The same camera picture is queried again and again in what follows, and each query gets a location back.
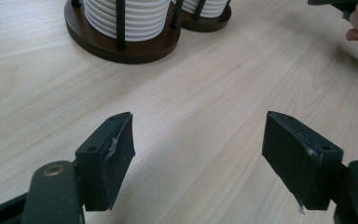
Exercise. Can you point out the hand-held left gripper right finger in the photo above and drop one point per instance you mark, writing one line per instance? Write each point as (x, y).
(301, 168)

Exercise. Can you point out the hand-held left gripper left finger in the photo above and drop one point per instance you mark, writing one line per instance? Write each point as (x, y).
(105, 174)

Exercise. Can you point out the wooden cup holder black rods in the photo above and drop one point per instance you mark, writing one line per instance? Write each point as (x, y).
(105, 46)

